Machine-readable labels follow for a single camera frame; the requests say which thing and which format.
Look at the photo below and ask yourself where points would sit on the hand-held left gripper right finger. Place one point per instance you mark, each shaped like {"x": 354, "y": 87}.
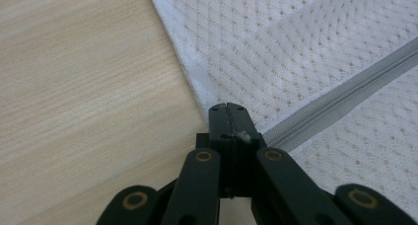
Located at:
{"x": 244, "y": 159}

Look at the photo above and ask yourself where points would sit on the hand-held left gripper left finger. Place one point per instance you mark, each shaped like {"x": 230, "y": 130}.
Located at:
{"x": 221, "y": 133}

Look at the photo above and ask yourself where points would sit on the white mesh laundry bag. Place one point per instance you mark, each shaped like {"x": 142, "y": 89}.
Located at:
{"x": 312, "y": 54}

